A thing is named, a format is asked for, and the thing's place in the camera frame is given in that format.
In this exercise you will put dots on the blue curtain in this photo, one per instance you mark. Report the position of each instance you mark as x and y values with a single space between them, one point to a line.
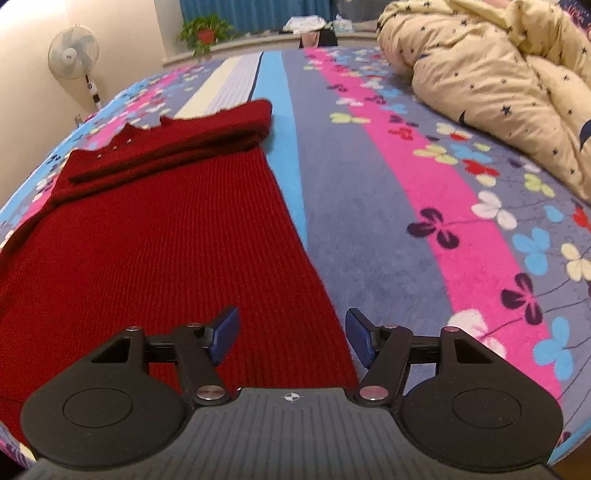
258 11

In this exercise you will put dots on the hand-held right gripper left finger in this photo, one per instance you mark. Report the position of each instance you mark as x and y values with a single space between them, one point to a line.
224 334

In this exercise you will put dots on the white window sill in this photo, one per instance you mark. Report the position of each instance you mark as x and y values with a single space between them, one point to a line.
258 40

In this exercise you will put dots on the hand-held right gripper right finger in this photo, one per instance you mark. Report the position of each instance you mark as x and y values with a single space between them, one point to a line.
360 337

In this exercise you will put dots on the cream star-print duvet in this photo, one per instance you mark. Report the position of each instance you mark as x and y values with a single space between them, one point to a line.
498 74

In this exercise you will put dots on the white clothes pile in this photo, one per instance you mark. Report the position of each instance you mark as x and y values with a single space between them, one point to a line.
302 24

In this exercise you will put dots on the potted green plant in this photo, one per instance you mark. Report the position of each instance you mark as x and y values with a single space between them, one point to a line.
205 32

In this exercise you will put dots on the white standing fan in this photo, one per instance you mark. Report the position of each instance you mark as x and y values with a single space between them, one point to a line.
74 50

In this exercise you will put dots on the red knit sweater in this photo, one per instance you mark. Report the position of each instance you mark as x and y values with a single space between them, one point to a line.
161 240

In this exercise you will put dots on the floral striped bed sheet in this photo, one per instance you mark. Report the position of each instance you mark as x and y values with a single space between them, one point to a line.
378 207

